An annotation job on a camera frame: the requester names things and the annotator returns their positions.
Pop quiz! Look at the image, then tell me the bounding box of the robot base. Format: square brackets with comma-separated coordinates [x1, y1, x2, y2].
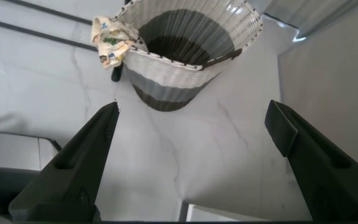
[0, 129, 312, 223]

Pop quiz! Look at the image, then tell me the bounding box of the cream printed garment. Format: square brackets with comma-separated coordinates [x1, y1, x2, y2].
[90, 15, 150, 70]

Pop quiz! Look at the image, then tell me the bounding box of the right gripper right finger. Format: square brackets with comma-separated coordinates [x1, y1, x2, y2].
[264, 99, 358, 223]

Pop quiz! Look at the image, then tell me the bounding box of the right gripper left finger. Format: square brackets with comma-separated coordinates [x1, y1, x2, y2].
[7, 101, 120, 223]

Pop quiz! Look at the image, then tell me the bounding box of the white laundry basket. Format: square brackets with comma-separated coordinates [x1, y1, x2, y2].
[116, 0, 264, 113]

